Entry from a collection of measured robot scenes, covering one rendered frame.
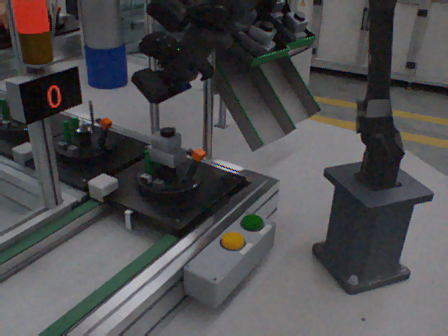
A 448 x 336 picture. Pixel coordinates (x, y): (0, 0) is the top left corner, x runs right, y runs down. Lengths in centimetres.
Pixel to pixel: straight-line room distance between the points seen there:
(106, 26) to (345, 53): 338
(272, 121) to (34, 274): 66
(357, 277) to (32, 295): 59
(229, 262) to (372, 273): 29
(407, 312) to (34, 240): 70
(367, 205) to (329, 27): 412
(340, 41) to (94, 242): 417
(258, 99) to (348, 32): 370
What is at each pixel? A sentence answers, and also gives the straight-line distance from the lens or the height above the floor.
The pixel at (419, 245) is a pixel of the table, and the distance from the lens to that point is 114.
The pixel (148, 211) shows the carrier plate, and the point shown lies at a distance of 95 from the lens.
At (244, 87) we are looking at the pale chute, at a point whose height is 110.
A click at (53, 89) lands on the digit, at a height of 121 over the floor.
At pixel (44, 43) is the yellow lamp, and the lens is 85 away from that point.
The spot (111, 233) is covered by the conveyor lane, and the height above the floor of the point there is 92.
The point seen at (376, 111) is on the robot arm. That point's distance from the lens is 84.
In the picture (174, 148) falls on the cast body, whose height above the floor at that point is 106.
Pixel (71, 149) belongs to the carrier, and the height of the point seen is 100.
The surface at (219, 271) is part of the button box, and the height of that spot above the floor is 96.
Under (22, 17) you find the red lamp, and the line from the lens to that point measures 84.
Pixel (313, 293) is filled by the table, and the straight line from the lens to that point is 95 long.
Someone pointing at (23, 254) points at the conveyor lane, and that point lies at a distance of 94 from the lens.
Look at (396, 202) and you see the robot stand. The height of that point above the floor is 106.
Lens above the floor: 150
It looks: 30 degrees down
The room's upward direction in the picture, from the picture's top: 2 degrees clockwise
